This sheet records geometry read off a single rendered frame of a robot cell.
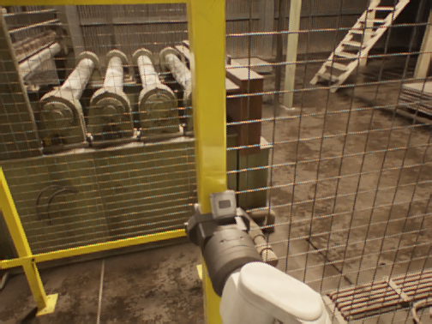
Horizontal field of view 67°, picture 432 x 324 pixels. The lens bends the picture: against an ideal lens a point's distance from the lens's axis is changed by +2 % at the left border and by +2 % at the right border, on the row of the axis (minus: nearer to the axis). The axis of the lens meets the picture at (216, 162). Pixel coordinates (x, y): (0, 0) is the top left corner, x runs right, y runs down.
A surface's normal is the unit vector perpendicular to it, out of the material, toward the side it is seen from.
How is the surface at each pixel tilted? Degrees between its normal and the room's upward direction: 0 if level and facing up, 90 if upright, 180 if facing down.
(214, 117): 90
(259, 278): 16
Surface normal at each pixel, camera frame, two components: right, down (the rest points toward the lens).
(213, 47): 0.25, 0.43
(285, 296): 0.25, -0.90
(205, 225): -0.02, -0.90
